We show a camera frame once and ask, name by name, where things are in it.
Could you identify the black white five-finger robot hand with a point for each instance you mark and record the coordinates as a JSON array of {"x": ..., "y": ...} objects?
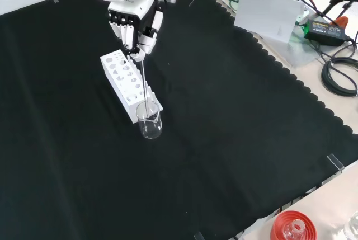
[{"x": 131, "y": 6}]

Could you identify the clear glass vessel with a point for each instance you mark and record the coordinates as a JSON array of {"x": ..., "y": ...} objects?
[{"x": 353, "y": 226}]

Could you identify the clear glass rod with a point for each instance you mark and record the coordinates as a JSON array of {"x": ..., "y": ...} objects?
[{"x": 144, "y": 89}]

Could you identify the clear glass beaker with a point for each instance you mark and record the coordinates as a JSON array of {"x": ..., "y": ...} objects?
[{"x": 149, "y": 124}]

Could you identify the black power adapter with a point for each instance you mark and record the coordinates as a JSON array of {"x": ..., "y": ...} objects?
[{"x": 325, "y": 31}]

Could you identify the white test tube rack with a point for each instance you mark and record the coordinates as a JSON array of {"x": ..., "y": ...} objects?
[{"x": 120, "y": 77}]

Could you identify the grey metal base plate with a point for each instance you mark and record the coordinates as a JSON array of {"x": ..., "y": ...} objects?
[{"x": 299, "y": 54}]

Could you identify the clear acrylic clip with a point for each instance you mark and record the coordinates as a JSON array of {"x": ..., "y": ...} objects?
[
  {"x": 335, "y": 163},
  {"x": 198, "y": 236}
]

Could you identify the clear glass flask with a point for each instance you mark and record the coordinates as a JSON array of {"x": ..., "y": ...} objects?
[{"x": 293, "y": 230}]

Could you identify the pale white board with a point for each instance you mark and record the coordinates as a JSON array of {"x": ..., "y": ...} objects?
[{"x": 265, "y": 13}]

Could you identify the black bench cloth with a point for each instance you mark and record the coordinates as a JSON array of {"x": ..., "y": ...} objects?
[{"x": 223, "y": 111}]

